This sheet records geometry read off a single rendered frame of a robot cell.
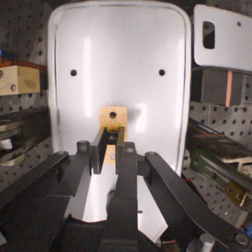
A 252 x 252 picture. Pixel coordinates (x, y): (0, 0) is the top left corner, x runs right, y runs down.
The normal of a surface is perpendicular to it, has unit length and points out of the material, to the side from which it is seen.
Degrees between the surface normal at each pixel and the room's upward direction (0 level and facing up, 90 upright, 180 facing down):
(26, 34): 0
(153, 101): 0
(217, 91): 0
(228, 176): 78
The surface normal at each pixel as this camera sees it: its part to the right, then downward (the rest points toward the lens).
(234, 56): 0.01, 0.24
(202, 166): -0.98, 0.04
